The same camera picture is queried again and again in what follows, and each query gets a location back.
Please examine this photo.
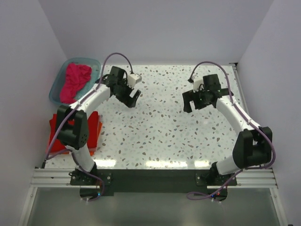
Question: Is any red t-shirt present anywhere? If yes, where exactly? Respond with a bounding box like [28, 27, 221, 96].
[46, 107, 102, 155]

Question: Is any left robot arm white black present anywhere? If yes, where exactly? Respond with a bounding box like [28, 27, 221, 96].
[55, 66, 142, 173]

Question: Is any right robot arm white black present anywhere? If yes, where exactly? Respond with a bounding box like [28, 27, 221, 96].
[182, 74, 273, 177]

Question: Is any magenta crumpled t-shirt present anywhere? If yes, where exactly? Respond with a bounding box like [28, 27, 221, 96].
[60, 63, 92, 104]

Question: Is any orange folded t-shirt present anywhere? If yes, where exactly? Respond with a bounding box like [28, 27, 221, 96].
[63, 121, 103, 156]

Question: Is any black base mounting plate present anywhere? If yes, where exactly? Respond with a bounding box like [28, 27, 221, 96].
[69, 169, 237, 199]

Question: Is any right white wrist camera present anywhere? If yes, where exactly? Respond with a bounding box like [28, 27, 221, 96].
[188, 78, 204, 92]

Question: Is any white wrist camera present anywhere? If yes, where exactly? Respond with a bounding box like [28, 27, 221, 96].
[127, 73, 142, 88]
[188, 78, 204, 92]

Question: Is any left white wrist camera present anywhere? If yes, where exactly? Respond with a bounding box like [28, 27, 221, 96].
[127, 73, 142, 88]

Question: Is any aluminium frame rail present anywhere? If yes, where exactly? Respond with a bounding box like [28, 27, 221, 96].
[30, 169, 278, 188]

